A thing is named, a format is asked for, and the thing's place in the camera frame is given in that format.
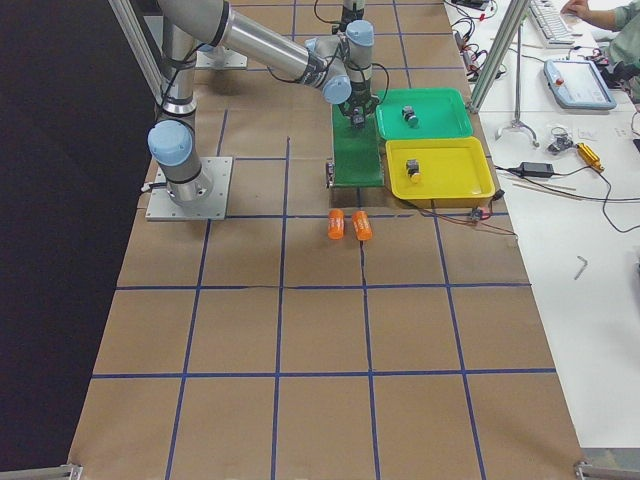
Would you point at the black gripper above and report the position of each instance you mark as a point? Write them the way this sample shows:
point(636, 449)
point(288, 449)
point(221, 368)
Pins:
point(362, 96)

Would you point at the yellow push button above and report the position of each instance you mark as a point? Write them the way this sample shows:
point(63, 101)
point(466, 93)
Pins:
point(413, 170)

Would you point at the orange 4680 cylinder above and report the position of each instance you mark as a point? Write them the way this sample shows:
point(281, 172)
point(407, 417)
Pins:
point(336, 225)
point(361, 225)

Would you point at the green plastic tray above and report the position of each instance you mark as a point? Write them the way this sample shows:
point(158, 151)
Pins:
point(441, 111)

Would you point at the green conveyor belt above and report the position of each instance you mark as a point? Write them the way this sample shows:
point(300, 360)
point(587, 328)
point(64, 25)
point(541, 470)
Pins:
point(356, 161)

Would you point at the yellow plastic tray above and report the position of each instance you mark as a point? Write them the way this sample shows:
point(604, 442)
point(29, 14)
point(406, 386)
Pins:
point(454, 172)

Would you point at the black power adapter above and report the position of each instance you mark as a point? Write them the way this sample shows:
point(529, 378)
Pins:
point(536, 169)

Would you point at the white keyboard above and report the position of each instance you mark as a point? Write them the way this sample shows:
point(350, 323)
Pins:
point(549, 25)

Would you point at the teach pendant tablet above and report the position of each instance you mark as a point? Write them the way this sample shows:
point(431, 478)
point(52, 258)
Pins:
point(578, 85)

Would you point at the person at desk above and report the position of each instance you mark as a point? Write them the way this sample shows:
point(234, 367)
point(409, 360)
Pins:
point(622, 51)

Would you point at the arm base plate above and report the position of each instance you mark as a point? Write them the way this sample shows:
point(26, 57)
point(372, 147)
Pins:
point(220, 58)
point(204, 198)

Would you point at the aluminium frame post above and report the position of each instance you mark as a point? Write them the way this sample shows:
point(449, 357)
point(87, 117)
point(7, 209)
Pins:
point(509, 25)

